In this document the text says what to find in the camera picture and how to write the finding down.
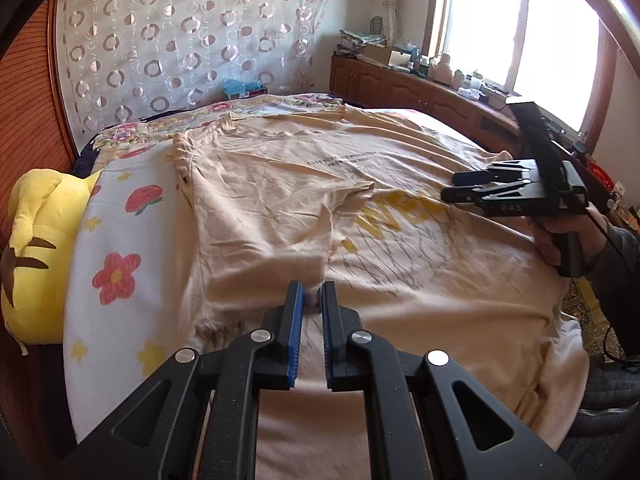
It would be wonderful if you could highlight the white jar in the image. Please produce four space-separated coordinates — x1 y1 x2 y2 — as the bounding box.
432 54 454 84

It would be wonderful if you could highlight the window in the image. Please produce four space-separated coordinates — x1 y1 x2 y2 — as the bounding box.
424 0 618 137

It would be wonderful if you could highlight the yellow patterned cloth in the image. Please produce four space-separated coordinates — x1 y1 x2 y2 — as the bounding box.
561 280 609 362

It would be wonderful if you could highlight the yellow plush toy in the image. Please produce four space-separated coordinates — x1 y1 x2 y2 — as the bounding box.
0 169 104 357

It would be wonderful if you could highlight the orange slatted wooden panel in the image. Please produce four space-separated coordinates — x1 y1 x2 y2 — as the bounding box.
0 0 81 241

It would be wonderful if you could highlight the floral quilt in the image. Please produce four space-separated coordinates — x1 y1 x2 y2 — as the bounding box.
92 92 347 162

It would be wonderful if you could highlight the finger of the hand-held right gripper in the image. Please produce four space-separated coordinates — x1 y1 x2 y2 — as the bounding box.
452 159 540 187
440 180 540 207

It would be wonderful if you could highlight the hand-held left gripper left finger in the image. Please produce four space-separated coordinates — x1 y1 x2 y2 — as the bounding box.
50 281 305 480

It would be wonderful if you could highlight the person's right hand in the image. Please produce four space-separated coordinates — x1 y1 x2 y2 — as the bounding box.
530 202 610 275

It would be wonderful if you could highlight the beige printed t-shirt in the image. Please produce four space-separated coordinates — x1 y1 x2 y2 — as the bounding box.
172 105 592 480

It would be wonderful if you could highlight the white flower print blanket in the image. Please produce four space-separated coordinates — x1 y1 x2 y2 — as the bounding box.
62 147 593 448

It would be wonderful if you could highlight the stack of papers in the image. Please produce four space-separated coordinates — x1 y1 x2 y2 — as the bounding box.
334 29 389 59

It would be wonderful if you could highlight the person's right forearm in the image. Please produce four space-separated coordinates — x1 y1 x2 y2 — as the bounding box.
582 225 640 366

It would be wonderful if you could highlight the wooden cabinet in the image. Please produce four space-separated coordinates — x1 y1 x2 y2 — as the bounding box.
330 55 526 155

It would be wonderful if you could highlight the sheer circle pattern curtain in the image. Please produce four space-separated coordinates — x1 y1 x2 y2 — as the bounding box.
55 0 334 137

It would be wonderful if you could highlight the person's dark grey clothing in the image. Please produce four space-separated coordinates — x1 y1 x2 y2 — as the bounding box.
562 355 638 466

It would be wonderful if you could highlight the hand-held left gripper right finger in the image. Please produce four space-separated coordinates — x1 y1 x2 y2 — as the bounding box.
321 281 577 480

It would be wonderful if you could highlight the cardboard box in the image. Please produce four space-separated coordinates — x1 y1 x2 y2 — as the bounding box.
362 42 394 66

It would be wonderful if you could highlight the blue plastic bag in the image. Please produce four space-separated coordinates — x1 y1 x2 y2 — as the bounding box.
221 79 266 101

